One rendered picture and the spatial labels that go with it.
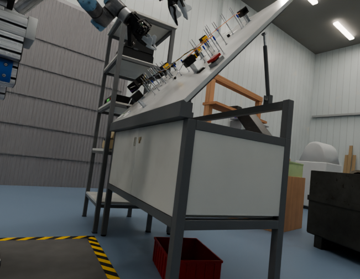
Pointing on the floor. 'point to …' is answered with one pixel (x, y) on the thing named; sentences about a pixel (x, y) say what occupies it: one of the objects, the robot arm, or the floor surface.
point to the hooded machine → (317, 163)
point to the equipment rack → (121, 69)
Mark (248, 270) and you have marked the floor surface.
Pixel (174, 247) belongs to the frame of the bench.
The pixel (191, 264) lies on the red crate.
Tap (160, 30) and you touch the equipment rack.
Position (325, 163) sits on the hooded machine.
